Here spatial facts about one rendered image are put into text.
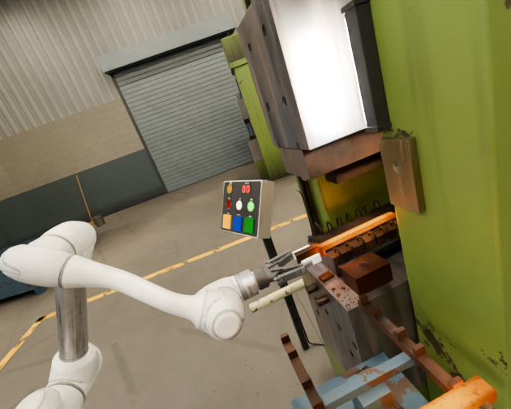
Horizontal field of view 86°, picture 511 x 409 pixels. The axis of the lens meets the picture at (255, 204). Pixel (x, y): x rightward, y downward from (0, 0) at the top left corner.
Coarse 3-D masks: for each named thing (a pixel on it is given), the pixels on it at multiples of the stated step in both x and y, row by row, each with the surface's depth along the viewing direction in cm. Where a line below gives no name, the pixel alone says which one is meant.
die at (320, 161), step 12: (360, 132) 82; (372, 132) 83; (324, 144) 80; (336, 144) 81; (348, 144) 82; (360, 144) 83; (372, 144) 84; (288, 156) 91; (300, 156) 81; (312, 156) 80; (324, 156) 81; (336, 156) 82; (348, 156) 83; (360, 156) 84; (288, 168) 96; (300, 168) 85; (312, 168) 81; (324, 168) 82; (336, 168) 83
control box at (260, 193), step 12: (240, 180) 145; (252, 180) 136; (264, 180) 131; (228, 192) 152; (240, 192) 143; (252, 192) 135; (264, 192) 132; (264, 204) 132; (240, 216) 142; (252, 216) 134; (264, 216) 132; (264, 228) 133
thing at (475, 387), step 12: (468, 384) 42; (480, 384) 42; (444, 396) 42; (456, 396) 41; (468, 396) 41; (480, 396) 40; (492, 396) 40; (420, 408) 41; (432, 408) 41; (444, 408) 40; (456, 408) 40; (468, 408) 40
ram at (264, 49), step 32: (256, 0) 68; (288, 0) 64; (320, 0) 66; (256, 32) 76; (288, 32) 66; (320, 32) 68; (256, 64) 85; (288, 64) 67; (320, 64) 69; (352, 64) 72; (288, 96) 73; (320, 96) 71; (352, 96) 74; (288, 128) 82; (320, 128) 73; (352, 128) 76
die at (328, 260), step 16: (384, 208) 112; (352, 224) 107; (384, 224) 99; (320, 240) 104; (352, 240) 96; (368, 240) 93; (384, 240) 94; (336, 256) 91; (352, 256) 92; (336, 272) 92
